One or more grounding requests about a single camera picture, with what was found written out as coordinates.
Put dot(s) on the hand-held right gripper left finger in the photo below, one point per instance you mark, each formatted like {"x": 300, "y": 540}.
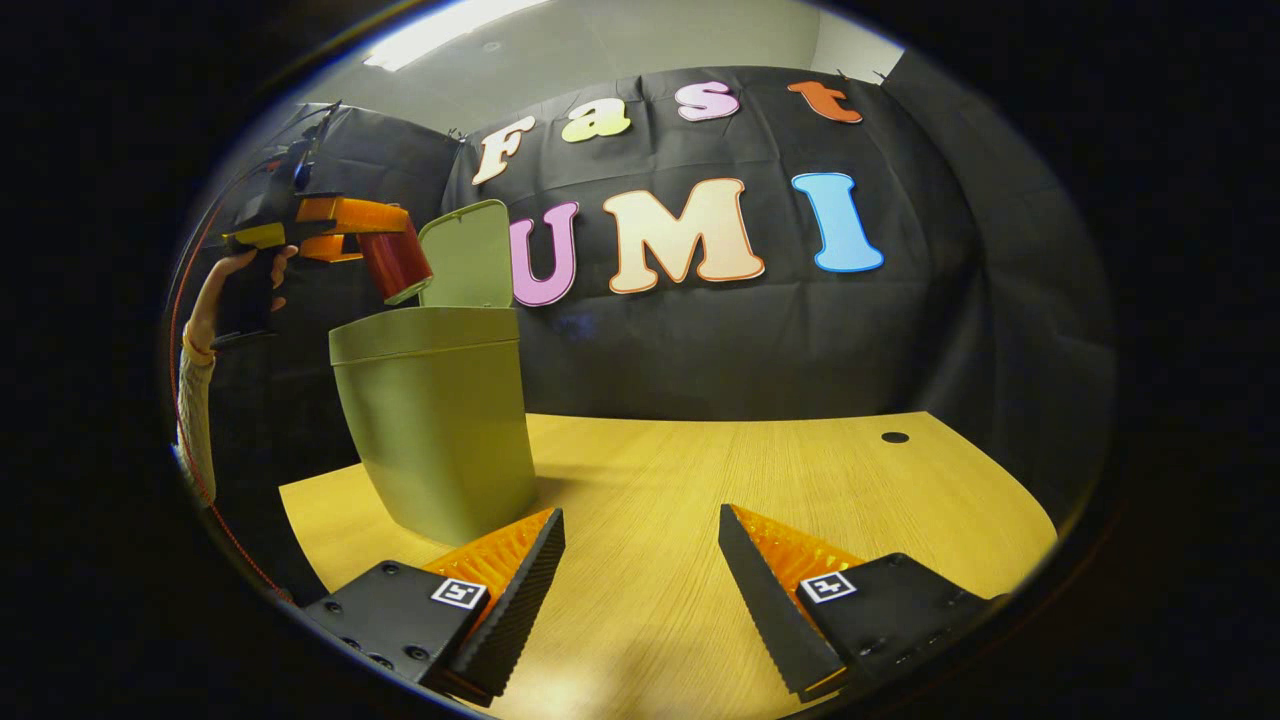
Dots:
{"x": 520, "y": 600}

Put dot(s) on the wooden desktop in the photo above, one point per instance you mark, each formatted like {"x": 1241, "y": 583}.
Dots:
{"x": 700, "y": 480}

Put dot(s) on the red pop can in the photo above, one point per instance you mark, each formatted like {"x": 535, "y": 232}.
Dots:
{"x": 398, "y": 265}

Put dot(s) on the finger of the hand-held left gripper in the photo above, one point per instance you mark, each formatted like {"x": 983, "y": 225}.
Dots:
{"x": 330, "y": 248}
{"x": 350, "y": 215}

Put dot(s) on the black backdrop cloth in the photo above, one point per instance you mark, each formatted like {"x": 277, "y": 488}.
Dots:
{"x": 750, "y": 340}

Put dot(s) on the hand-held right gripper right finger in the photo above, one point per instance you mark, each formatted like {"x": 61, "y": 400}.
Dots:
{"x": 765, "y": 600}

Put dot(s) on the green desktop garbage bin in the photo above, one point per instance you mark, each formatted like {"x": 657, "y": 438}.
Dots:
{"x": 440, "y": 420}

